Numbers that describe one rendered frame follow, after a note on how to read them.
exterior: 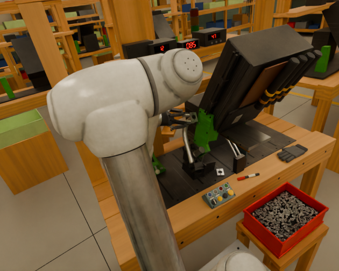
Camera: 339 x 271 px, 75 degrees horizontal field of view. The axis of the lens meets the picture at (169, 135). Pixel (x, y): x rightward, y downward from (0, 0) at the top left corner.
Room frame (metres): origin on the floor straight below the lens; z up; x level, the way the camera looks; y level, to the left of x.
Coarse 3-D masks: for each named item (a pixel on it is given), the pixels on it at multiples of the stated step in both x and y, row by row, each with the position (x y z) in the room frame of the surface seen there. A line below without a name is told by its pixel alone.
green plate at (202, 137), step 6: (204, 114) 1.04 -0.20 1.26; (210, 114) 1.00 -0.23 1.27; (198, 120) 1.07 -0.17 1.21; (204, 120) 1.03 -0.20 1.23; (210, 120) 0.99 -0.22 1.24; (198, 126) 1.06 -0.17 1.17; (204, 126) 1.02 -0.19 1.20; (210, 126) 0.98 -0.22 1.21; (198, 132) 1.05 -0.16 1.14; (204, 132) 1.00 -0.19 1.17; (210, 132) 1.00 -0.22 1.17; (216, 132) 1.01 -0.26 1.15; (198, 138) 1.04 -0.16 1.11; (204, 138) 0.99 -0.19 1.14; (210, 138) 1.00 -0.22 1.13; (216, 138) 1.01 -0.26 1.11; (198, 144) 1.02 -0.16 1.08; (204, 144) 0.98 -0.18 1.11
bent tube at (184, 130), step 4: (192, 112) 1.09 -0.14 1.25; (192, 116) 1.09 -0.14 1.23; (196, 116) 1.08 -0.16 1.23; (192, 120) 1.05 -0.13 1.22; (196, 120) 1.06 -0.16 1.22; (184, 128) 1.12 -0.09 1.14; (184, 132) 1.11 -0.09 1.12; (184, 136) 1.10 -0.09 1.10; (184, 140) 1.08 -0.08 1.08; (188, 140) 1.08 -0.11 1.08; (188, 144) 1.06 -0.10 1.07; (188, 148) 1.04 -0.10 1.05; (188, 152) 1.02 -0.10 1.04; (188, 156) 1.00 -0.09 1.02; (192, 156) 1.00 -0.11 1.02; (192, 160) 0.98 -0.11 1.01
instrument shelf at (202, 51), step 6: (228, 36) 1.56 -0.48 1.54; (234, 36) 1.54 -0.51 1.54; (198, 48) 1.31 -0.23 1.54; (204, 48) 1.28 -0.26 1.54; (210, 48) 1.30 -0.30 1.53; (216, 48) 1.32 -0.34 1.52; (222, 48) 1.33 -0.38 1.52; (198, 54) 1.26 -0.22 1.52; (204, 54) 1.28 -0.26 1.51; (114, 60) 1.29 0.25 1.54
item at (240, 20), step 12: (180, 0) 6.51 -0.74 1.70; (192, 0) 6.12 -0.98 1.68; (228, 0) 6.86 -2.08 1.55; (240, 0) 7.09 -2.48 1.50; (252, 0) 7.37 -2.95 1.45; (204, 12) 6.27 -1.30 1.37; (240, 12) 7.73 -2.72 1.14; (252, 12) 7.38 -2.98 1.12; (216, 24) 6.64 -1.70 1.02; (228, 24) 6.86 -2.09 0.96; (240, 24) 7.18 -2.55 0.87; (252, 24) 7.33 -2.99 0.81; (204, 60) 6.25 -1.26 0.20
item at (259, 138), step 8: (232, 128) 1.07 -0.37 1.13; (240, 128) 1.05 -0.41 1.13; (248, 128) 1.04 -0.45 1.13; (224, 136) 1.02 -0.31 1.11; (232, 136) 0.98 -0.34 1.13; (240, 136) 0.97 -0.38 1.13; (248, 136) 0.96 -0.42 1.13; (256, 136) 0.95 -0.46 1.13; (264, 136) 0.94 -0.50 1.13; (240, 144) 0.91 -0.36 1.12; (248, 144) 0.89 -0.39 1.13; (256, 144) 0.89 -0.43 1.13; (248, 152) 0.86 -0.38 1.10
